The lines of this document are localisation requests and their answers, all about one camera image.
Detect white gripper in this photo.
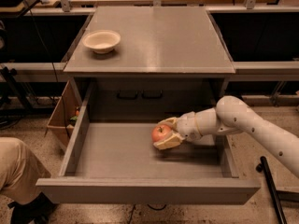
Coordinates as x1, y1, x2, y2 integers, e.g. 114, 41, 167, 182
153, 112, 203, 150

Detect red apple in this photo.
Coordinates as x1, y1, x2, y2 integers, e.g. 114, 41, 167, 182
151, 124, 171, 142

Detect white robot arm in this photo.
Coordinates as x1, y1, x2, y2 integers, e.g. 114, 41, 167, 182
152, 96, 299, 176

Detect grey open top drawer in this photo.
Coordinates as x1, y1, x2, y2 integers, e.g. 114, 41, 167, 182
36, 83, 261, 205

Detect grey cabinet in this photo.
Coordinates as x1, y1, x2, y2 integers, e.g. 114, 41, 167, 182
65, 7, 235, 122

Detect black metal bar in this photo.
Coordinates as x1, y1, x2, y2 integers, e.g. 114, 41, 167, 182
256, 156, 299, 224

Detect cardboard box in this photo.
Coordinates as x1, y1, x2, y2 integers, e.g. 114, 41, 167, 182
47, 81, 81, 151

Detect white bowl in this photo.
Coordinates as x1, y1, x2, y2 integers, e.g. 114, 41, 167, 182
82, 30, 121, 54

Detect person leg khaki trousers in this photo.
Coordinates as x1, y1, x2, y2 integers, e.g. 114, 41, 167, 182
0, 137, 50, 204

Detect black drawer handle right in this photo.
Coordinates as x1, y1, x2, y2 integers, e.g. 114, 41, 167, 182
141, 90, 163, 99

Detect black drawer handle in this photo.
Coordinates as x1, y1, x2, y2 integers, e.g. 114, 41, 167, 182
117, 91, 138, 100
141, 90, 163, 99

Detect black drawer handle left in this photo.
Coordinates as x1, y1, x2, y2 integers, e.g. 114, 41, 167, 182
117, 91, 138, 100

